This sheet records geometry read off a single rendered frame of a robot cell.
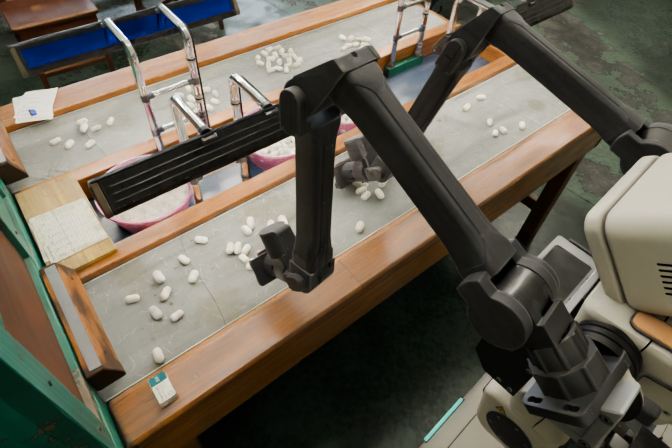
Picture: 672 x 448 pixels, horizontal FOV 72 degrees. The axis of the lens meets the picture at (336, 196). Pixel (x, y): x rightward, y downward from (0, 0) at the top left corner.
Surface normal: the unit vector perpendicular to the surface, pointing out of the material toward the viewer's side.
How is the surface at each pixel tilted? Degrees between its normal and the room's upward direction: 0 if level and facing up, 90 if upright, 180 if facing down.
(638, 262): 90
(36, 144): 0
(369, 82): 29
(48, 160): 0
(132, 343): 0
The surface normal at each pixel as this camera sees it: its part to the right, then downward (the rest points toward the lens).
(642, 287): -0.74, 0.47
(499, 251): 0.46, -0.39
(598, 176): 0.05, -0.67
